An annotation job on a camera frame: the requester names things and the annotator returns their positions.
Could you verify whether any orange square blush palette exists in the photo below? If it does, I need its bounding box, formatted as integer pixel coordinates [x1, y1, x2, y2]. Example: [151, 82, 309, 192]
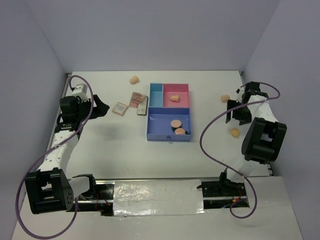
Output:
[112, 102, 129, 116]

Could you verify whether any pink blush palette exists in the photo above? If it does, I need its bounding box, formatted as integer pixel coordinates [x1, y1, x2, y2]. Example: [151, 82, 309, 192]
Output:
[128, 98, 139, 108]

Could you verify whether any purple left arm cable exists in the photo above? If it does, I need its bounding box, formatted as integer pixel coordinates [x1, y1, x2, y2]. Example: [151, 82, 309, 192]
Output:
[15, 75, 95, 239]

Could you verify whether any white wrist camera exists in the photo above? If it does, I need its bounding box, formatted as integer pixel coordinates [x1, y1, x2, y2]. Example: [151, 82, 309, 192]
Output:
[236, 87, 245, 103]
[71, 83, 89, 102]

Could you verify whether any yellow teardrop makeup sponge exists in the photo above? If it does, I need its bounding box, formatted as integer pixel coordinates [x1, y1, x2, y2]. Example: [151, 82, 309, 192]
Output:
[229, 128, 240, 138]

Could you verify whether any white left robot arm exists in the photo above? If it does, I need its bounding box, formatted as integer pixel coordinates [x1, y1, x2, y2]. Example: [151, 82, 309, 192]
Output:
[24, 94, 110, 214]

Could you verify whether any tan gourd-shaped makeup sponge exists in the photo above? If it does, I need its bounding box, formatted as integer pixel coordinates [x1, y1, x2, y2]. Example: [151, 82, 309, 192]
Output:
[220, 94, 230, 103]

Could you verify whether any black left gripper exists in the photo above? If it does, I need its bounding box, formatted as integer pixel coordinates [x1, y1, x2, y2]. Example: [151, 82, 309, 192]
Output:
[75, 94, 109, 122]

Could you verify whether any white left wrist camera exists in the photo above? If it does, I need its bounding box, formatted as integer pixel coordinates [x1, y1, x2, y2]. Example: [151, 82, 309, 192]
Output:
[71, 83, 89, 102]

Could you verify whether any patterned eyeshadow palette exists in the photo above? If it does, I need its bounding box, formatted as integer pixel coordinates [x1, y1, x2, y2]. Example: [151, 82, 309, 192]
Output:
[130, 92, 146, 104]

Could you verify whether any silver tape covered panel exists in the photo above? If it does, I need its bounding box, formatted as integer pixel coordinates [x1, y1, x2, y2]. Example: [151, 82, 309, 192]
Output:
[113, 179, 204, 217]

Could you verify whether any aluminium table edge rail left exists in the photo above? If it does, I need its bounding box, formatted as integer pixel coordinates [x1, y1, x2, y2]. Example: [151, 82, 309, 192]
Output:
[36, 72, 71, 181]

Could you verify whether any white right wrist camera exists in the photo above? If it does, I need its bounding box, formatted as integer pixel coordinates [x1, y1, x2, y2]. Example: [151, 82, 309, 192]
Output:
[236, 87, 245, 103]

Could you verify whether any three-colour compartment organizer tray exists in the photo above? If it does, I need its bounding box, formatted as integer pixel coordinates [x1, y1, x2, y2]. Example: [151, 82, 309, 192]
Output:
[146, 83, 192, 142]

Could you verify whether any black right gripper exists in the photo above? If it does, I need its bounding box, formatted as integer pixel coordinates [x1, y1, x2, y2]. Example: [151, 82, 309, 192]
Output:
[225, 99, 253, 126]

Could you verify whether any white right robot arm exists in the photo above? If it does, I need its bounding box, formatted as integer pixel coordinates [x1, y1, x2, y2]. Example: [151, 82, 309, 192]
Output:
[217, 81, 287, 196]

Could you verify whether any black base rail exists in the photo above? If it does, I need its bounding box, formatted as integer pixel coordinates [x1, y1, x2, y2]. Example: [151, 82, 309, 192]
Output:
[78, 177, 249, 217]

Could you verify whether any pink round powder puff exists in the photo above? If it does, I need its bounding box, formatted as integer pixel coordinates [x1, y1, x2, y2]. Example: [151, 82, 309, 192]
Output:
[170, 119, 182, 128]

